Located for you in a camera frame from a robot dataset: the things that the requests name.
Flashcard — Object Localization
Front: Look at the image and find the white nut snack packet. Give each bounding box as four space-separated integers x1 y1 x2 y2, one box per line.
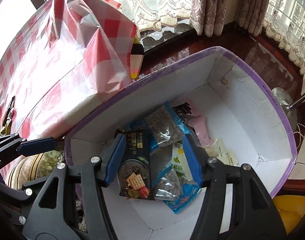
204 138 240 166

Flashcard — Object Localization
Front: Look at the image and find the yellow cushion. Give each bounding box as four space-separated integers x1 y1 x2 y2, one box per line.
273 195 305 235

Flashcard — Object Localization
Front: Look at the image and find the pink cloth pouch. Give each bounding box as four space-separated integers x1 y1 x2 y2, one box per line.
185 98 213 147

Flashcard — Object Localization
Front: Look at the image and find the silver floor lamp base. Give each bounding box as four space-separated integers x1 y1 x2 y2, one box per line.
272 87 298 132

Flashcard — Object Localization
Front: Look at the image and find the white cable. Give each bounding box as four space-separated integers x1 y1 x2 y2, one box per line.
292 122 305 167

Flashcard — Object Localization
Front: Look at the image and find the red white checkered tablecloth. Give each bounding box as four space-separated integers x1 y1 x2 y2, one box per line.
0 0 136 140

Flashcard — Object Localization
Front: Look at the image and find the blue pattern snack bag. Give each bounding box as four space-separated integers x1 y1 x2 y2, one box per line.
152 164 201 214

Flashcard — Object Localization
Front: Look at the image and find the green yellow snack packet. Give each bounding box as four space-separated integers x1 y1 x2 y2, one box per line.
171 142 193 181

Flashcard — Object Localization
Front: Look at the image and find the black cracker snack pack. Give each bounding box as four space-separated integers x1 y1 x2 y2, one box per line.
118 129 154 200

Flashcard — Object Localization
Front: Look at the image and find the pink beige heavy curtain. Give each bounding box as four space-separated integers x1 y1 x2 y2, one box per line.
189 0 269 37

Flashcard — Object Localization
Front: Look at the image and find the striped beige sofa cushion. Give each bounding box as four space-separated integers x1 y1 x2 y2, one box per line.
5 150 87 232

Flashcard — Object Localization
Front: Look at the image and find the blue clear seed snack bag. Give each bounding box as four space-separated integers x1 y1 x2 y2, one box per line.
127 101 191 155

